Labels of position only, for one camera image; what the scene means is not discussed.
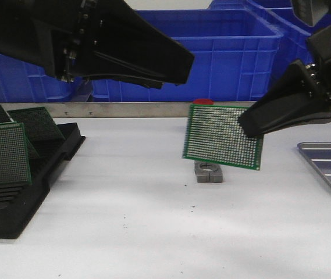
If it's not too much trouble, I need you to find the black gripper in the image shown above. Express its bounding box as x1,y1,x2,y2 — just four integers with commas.
0,0,102,84
238,1,331,137

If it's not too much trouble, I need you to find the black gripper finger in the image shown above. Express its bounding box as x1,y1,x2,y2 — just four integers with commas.
89,1,194,85
74,68,164,89

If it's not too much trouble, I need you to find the green perforated board front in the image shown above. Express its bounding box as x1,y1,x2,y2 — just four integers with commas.
183,104,264,170

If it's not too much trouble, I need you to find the green perforated board rear right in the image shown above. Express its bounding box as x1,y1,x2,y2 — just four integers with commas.
7,107,65,141

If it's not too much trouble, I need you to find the green perforated board middle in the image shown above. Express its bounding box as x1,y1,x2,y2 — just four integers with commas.
0,122,31,185

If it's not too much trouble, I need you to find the black slotted board rack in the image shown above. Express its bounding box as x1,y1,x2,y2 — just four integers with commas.
0,123,85,239

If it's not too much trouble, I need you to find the blue right plastic crate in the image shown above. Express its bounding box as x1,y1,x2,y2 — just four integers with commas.
266,8,314,86

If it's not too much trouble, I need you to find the blue plastic crate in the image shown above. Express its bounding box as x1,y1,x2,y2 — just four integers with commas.
0,54,82,103
266,8,314,86
92,9,283,102

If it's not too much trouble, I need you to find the red emergency stop button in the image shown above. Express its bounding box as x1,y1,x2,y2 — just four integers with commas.
193,98,214,105

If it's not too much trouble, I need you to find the blue left plastic crate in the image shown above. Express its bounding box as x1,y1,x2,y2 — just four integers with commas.
0,54,82,103

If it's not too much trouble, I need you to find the blue centre plastic crate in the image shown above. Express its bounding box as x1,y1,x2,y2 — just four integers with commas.
92,9,283,102

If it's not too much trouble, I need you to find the blue rear right crate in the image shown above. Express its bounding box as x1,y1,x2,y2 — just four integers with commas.
208,0,292,9

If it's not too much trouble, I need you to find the grey split clamp block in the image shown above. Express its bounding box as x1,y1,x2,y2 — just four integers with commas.
194,161,223,183

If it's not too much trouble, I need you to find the steel table edge rail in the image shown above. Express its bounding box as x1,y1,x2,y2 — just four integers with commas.
0,101,331,119

